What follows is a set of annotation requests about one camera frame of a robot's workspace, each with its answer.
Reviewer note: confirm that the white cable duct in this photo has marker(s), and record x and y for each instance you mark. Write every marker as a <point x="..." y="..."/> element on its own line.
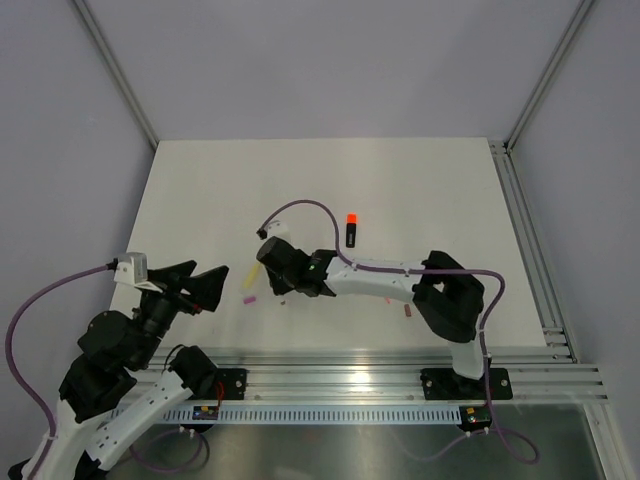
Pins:
<point x="321" y="415"/>

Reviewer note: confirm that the black orange highlighter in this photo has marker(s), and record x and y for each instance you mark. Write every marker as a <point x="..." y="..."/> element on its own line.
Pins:
<point x="351" y="230"/>

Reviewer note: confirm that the right circuit board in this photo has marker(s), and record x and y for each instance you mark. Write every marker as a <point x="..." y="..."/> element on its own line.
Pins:
<point x="475" y="418"/>

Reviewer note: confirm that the circuit board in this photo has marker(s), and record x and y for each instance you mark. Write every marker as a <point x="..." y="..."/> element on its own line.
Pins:
<point x="475" y="418"/>
<point x="205" y="413"/>

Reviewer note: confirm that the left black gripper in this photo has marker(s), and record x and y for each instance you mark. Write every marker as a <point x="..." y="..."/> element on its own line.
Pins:
<point x="205" y="287"/>

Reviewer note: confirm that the left circuit board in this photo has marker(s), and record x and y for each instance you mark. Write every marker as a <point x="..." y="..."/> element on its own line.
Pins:
<point x="205" y="413"/>

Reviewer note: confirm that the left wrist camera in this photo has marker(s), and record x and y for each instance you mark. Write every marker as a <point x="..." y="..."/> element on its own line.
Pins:
<point x="131" y="270"/>

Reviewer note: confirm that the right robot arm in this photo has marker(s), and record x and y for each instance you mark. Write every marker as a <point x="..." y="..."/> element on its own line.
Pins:
<point x="449" y="300"/>

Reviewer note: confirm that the yellow highlighter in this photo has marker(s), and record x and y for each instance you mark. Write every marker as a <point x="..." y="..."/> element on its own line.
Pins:
<point x="251" y="277"/>

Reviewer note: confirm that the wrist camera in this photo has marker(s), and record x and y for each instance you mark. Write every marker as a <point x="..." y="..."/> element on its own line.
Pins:
<point x="274" y="232"/>
<point x="131" y="270"/>

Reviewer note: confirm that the left frame post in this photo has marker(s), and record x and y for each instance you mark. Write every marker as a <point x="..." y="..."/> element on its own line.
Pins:
<point x="104" y="51"/>

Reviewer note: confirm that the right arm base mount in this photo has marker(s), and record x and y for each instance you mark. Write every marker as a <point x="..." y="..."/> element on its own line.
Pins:
<point x="445" y="384"/>

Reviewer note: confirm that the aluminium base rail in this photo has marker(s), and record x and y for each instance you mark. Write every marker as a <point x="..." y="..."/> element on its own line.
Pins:
<point x="549" y="374"/>

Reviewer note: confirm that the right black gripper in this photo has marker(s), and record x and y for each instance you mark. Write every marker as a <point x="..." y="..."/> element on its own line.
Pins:
<point x="279" y="288"/>

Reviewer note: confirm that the right side aluminium rail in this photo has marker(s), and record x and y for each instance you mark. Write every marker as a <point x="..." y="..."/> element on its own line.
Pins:
<point x="525" y="235"/>

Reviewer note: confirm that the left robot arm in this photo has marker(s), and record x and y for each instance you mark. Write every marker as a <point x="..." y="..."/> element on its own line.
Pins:
<point x="81" y="443"/>

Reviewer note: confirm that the frame post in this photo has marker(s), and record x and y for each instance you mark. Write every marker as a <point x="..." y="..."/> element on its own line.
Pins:
<point x="104" y="51"/>
<point x="553" y="66"/>

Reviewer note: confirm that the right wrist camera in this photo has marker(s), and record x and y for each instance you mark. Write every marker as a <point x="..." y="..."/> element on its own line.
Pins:
<point x="274" y="232"/>

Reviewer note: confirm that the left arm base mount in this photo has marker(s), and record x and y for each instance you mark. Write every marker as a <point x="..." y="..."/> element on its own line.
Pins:
<point x="229" y="384"/>

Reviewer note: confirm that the right frame post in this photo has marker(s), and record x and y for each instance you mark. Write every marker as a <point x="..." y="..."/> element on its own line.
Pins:
<point x="553" y="66"/>

